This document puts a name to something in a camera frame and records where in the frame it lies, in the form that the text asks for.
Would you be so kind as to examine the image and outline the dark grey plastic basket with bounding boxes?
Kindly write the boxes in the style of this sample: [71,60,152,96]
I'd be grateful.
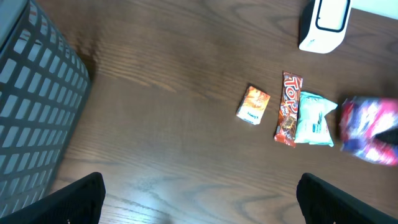
[1,0,91,217]

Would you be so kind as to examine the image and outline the white barcode scanner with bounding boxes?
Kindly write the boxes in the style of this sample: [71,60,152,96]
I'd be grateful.
[298,0,351,54]

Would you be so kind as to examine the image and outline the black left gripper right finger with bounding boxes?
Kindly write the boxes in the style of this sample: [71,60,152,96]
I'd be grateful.
[296,173,397,224]

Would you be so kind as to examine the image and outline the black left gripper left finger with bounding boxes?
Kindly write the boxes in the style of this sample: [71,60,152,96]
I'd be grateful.
[1,172,106,224]

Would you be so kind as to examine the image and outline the orange Top chocolate bar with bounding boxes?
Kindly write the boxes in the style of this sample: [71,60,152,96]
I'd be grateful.
[274,71,303,147]

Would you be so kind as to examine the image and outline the teal snack packet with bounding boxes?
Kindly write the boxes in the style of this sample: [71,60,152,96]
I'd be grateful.
[294,91,338,147]

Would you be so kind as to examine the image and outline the red purple snack packet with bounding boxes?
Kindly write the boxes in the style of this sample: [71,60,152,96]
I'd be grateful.
[340,96,397,166]

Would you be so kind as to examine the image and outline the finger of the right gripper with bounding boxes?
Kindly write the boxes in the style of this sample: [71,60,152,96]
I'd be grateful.
[376,128,398,146]

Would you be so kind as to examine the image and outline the small orange box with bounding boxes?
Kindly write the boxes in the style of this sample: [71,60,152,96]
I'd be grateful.
[236,86,271,125]

